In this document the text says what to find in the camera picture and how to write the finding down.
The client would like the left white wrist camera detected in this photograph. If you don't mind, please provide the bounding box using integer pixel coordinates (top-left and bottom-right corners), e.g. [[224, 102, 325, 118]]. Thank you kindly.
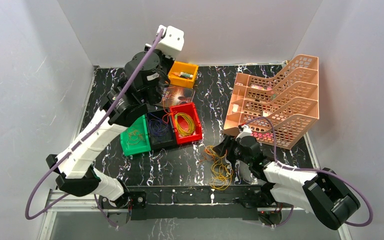
[[155, 25, 185, 60]]

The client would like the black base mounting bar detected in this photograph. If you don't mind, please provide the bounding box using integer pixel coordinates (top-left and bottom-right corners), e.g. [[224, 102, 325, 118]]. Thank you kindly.
[[130, 185, 271, 221]]

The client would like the marker in orange bin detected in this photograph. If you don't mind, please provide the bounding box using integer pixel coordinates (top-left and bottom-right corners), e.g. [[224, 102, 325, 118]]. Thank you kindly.
[[173, 72, 194, 80]]

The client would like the orange plastic bin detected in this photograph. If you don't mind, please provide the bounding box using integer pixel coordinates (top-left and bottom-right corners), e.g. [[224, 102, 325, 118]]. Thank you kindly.
[[168, 61, 199, 89]]

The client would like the aluminium frame rail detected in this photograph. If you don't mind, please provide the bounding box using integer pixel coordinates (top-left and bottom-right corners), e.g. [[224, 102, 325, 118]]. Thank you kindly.
[[39, 190, 351, 240]]

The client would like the yellow green coiled cable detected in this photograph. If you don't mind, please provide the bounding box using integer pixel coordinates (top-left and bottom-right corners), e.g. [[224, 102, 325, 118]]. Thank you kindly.
[[173, 112, 197, 138]]

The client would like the black plastic bin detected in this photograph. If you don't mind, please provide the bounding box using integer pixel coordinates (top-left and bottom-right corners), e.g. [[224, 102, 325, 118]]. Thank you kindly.
[[145, 108, 177, 151]]

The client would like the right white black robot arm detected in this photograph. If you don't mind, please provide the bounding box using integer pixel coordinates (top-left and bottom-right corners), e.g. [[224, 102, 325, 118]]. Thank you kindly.
[[214, 136, 361, 230]]

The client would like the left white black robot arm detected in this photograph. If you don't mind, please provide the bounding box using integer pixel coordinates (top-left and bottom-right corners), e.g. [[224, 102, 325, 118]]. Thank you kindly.
[[46, 49, 175, 208]]

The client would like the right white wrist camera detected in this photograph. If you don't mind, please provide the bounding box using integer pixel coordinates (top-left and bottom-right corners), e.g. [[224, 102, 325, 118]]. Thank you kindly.
[[236, 124, 253, 139]]

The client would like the dark paperback book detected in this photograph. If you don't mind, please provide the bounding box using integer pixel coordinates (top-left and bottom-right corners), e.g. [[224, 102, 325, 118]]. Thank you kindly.
[[156, 85, 195, 107]]

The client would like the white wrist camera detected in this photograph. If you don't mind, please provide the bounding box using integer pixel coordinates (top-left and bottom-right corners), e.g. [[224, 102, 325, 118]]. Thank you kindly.
[[236, 124, 253, 139], [155, 25, 185, 60]]

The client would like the green plastic bin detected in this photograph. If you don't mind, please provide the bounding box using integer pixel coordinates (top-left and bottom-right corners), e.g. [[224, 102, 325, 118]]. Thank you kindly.
[[120, 115, 151, 157]]

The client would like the pink tiered file tray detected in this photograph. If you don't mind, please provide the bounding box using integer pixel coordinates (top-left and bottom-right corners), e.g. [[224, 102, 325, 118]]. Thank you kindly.
[[223, 54, 320, 150]]

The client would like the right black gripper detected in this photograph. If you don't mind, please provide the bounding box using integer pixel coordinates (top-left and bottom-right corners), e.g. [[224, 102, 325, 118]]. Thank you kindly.
[[212, 134, 252, 166]]

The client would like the red plastic bin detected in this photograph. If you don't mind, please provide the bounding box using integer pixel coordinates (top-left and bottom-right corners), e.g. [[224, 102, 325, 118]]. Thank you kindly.
[[169, 102, 203, 145]]

